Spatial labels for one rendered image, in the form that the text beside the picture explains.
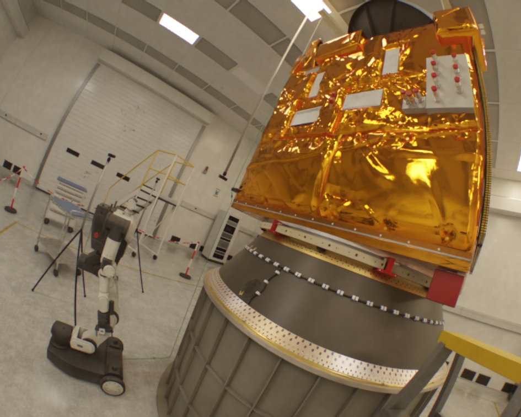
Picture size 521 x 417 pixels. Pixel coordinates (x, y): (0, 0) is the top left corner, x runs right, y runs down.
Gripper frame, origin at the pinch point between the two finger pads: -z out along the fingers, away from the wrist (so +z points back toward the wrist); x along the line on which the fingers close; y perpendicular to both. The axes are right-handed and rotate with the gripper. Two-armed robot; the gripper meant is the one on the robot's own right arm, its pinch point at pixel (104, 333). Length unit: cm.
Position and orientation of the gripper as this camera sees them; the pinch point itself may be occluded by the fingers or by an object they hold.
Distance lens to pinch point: 175.0
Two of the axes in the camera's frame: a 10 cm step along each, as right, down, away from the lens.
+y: -4.9, -1.0, 8.7
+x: 8.5, 2.0, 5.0
